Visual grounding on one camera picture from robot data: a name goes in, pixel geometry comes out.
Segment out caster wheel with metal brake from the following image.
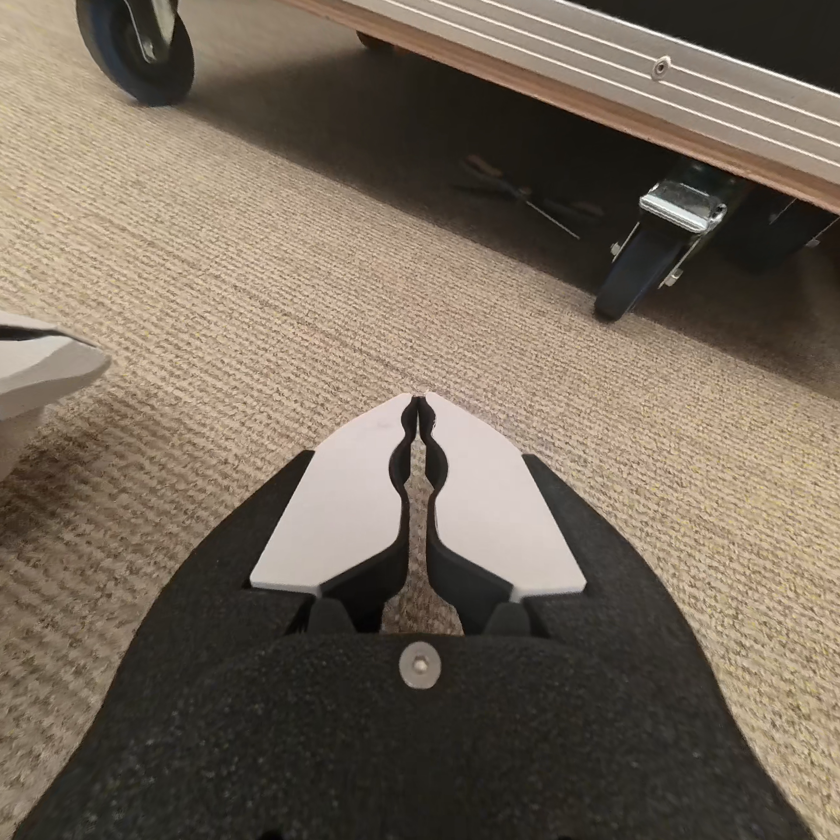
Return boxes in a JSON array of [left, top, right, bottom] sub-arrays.
[[594, 161, 749, 322]]

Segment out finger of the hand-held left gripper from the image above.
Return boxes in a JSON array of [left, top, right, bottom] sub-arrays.
[[0, 336, 111, 483], [0, 311, 63, 341]]

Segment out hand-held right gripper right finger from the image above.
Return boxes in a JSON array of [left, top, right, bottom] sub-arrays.
[[420, 390, 587, 636]]

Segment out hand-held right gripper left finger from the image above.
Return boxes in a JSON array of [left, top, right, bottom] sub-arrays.
[[249, 392, 421, 634]]

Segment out black caster wheel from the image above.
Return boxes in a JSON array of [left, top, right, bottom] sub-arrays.
[[75, 0, 196, 107]]

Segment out black wheeled flight case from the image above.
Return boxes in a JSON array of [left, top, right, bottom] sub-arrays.
[[282, 0, 840, 214]]

